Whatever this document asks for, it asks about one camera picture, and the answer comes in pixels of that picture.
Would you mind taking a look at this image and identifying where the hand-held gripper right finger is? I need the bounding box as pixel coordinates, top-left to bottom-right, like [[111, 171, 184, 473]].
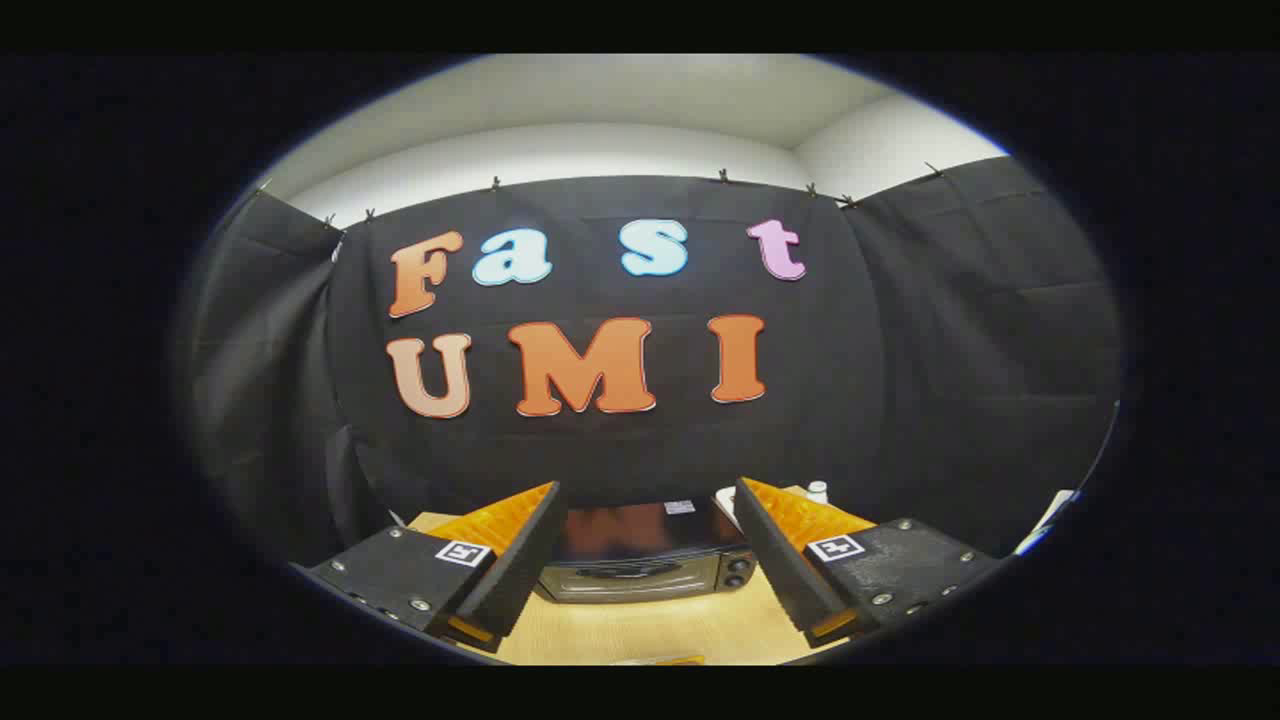
[[733, 477, 1004, 649]]

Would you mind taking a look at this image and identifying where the black toaster oven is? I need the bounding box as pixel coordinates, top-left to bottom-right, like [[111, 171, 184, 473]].
[[533, 498, 758, 604]]

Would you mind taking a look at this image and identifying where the white side desk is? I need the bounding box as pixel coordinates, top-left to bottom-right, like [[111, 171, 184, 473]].
[[1013, 489, 1081, 557]]

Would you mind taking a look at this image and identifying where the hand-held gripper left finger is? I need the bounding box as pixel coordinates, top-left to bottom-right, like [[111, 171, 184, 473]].
[[290, 481, 569, 656]]

